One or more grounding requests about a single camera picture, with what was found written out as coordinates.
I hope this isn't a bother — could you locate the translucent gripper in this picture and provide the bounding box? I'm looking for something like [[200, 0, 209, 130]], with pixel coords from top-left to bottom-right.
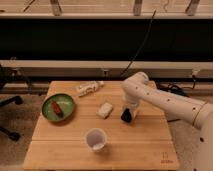
[[123, 106, 139, 122]]

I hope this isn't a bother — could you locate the black eraser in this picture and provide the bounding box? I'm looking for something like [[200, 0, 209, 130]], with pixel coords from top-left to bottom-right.
[[121, 108, 132, 123]]

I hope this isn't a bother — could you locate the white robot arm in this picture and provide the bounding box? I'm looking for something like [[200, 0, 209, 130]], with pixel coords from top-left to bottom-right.
[[121, 72, 213, 171]]

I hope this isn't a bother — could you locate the white crumpled cloth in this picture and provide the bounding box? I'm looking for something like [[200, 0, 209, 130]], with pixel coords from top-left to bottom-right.
[[97, 102, 113, 119]]

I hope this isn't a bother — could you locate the wooden table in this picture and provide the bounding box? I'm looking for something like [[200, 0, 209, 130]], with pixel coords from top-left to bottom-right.
[[23, 81, 179, 171]]

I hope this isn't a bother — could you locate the green plate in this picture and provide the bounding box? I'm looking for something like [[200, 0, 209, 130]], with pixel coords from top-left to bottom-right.
[[42, 93, 75, 122]]

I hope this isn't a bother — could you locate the red brown marker on plate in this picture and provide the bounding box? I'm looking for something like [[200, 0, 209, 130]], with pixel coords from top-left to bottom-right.
[[51, 101, 64, 118]]

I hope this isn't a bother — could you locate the black hanging cable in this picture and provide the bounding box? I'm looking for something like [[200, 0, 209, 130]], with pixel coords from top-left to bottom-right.
[[118, 9, 157, 77]]

